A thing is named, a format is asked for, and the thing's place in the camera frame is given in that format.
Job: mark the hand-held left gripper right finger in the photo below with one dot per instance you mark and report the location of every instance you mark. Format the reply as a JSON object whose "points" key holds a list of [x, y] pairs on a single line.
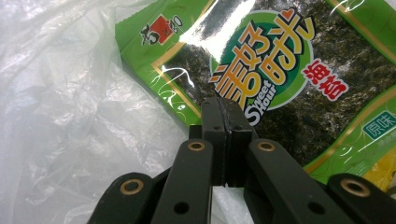
{"points": [[238, 124]]}

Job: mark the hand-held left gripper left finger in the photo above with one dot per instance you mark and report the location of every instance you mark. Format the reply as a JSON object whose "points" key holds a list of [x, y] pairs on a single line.
{"points": [[213, 124]]}

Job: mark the green seaweed snack packet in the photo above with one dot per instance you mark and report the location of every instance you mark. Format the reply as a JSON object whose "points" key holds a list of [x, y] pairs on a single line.
{"points": [[311, 77]]}

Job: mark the translucent white plastic bag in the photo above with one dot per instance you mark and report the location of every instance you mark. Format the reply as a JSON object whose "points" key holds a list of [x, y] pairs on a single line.
{"points": [[77, 109]]}

